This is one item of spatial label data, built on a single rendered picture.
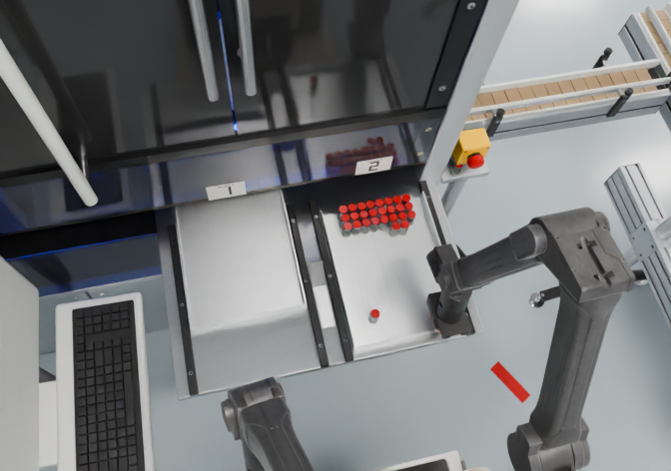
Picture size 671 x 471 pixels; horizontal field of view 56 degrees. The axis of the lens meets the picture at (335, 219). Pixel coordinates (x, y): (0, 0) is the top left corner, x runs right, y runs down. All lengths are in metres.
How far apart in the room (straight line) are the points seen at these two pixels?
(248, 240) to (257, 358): 0.28
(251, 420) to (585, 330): 0.45
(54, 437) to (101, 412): 0.11
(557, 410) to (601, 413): 1.55
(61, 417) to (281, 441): 0.81
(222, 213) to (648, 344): 1.76
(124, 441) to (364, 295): 0.61
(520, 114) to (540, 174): 1.09
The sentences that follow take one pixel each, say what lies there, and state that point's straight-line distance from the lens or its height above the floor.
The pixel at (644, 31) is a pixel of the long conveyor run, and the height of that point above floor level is 0.93.
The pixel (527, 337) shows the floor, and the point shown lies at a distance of 2.50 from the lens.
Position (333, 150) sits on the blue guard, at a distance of 1.35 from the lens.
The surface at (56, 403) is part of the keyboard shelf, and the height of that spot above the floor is 0.80.
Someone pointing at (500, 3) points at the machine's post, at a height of 1.50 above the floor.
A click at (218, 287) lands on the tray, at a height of 0.88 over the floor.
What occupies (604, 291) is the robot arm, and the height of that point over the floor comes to 1.56.
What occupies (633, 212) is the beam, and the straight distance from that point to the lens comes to 2.24.
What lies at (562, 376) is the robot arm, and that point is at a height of 1.42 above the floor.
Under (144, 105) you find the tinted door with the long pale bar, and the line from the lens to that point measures 1.15.
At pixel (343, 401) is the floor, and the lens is 2.30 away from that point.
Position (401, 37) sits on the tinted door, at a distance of 1.12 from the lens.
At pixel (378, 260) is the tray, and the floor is 0.88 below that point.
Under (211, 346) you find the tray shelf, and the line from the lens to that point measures 1.44.
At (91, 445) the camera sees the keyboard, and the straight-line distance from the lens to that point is 1.51.
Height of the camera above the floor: 2.27
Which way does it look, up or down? 64 degrees down
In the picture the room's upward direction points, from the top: 8 degrees clockwise
